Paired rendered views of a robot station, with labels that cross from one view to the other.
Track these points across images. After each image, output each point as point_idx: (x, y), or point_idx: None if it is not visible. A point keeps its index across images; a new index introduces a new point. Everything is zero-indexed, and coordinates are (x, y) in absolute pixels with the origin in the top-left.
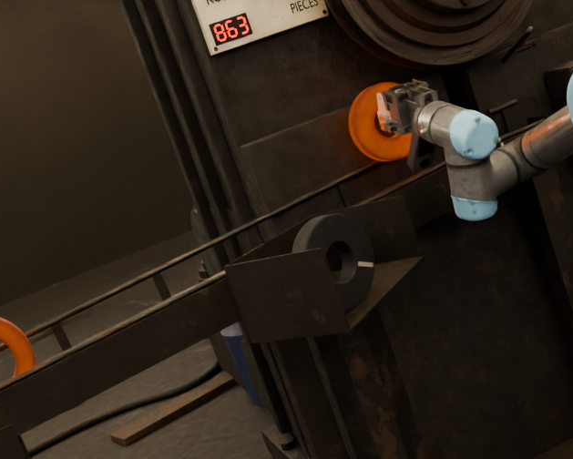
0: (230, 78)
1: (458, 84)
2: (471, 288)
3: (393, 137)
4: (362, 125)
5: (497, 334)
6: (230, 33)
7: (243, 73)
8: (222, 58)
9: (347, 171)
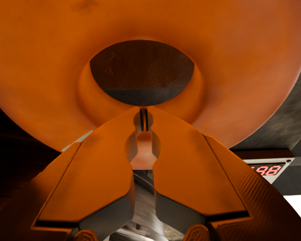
0: (292, 129)
1: None
2: None
3: (144, 39)
4: (247, 115)
5: None
6: (264, 168)
7: (274, 131)
8: (281, 145)
9: None
